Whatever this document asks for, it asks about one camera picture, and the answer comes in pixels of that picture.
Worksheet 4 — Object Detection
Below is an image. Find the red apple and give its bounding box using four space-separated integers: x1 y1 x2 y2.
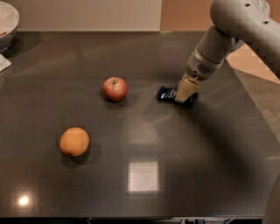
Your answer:
102 77 128 102

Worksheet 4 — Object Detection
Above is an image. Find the white paper sheet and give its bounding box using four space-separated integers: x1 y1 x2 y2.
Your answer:
0 54 11 73

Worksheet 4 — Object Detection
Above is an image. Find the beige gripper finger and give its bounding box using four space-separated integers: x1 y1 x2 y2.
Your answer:
178 72 190 89
175 78 200 103

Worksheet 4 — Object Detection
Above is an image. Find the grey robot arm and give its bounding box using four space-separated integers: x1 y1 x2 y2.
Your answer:
175 0 280 103

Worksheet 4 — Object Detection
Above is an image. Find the blue rxbar blueberry wrapper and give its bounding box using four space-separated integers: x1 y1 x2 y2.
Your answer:
157 86 199 108

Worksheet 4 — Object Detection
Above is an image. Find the white bowl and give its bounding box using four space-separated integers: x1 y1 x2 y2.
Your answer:
0 1 19 52

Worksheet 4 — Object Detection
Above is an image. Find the orange fruit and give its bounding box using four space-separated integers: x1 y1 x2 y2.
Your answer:
59 127 90 157

